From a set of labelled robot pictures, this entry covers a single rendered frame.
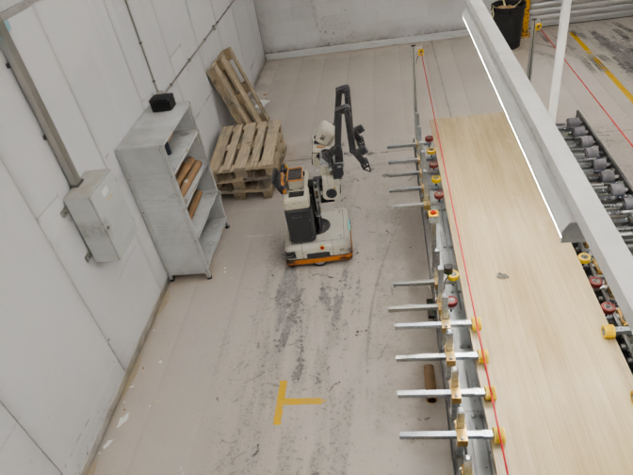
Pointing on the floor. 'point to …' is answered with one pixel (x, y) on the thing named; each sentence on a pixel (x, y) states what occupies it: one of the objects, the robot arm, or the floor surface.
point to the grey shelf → (143, 163)
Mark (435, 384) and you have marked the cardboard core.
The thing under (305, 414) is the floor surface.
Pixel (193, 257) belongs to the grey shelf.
